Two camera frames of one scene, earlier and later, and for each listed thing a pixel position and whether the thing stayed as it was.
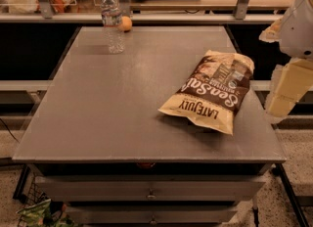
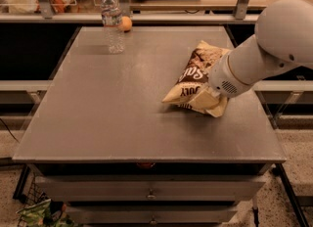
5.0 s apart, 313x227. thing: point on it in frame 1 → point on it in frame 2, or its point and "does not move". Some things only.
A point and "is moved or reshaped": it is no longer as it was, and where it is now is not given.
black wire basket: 28,192 does not move
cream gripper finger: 290,87 → 223,81
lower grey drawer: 154,214 does not move
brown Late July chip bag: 214,93 is moved or reshaped
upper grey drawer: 151,188 does not move
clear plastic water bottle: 111,20 does not move
